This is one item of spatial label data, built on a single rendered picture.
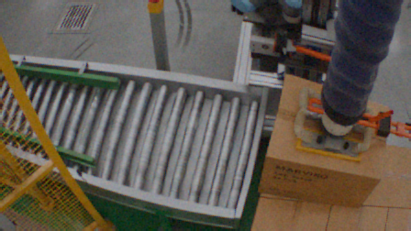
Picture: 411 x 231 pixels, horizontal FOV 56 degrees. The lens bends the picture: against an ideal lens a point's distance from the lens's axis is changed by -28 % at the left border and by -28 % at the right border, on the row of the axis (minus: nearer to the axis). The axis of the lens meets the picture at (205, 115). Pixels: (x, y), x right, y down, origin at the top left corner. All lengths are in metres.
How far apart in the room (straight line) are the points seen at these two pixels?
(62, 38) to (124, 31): 0.56
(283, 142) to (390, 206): 0.87
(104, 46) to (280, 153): 1.92
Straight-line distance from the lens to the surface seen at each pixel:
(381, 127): 1.99
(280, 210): 2.32
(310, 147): 1.99
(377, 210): 2.44
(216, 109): 2.53
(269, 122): 2.87
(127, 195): 2.32
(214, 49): 3.42
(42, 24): 4.02
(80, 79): 2.67
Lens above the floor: 2.72
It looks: 60 degrees down
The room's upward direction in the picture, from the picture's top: 3 degrees counter-clockwise
